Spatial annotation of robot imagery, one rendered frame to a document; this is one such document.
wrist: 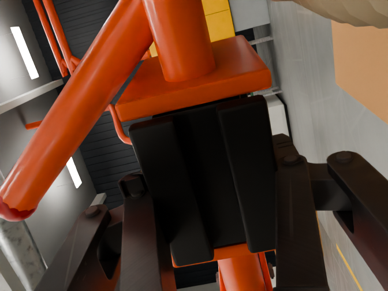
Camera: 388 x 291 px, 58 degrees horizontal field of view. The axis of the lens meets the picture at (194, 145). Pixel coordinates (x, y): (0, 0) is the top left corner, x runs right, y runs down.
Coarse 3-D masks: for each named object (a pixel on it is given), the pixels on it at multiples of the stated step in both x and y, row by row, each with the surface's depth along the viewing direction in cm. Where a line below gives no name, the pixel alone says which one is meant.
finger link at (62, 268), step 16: (96, 208) 14; (80, 224) 13; (96, 224) 13; (64, 240) 13; (80, 240) 12; (96, 240) 13; (64, 256) 12; (80, 256) 12; (96, 256) 12; (48, 272) 11; (64, 272) 11; (80, 272) 11; (96, 272) 12; (112, 272) 13; (48, 288) 11; (64, 288) 10; (80, 288) 11; (96, 288) 12; (112, 288) 13
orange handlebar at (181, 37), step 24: (144, 0) 13; (168, 0) 12; (192, 0) 13; (168, 24) 13; (192, 24) 13; (168, 48) 13; (192, 48) 13; (168, 72) 14; (192, 72) 13; (240, 264) 18; (264, 264) 21; (240, 288) 18; (264, 288) 19
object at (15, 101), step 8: (56, 80) 1059; (40, 88) 931; (48, 88) 974; (24, 96) 848; (32, 96) 883; (0, 104) 785; (8, 104) 778; (16, 104) 808; (0, 112) 745; (96, 200) 1155; (104, 200) 1175
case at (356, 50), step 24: (336, 24) 33; (336, 48) 34; (360, 48) 29; (384, 48) 25; (336, 72) 36; (360, 72) 30; (384, 72) 25; (360, 96) 31; (384, 96) 26; (384, 120) 27
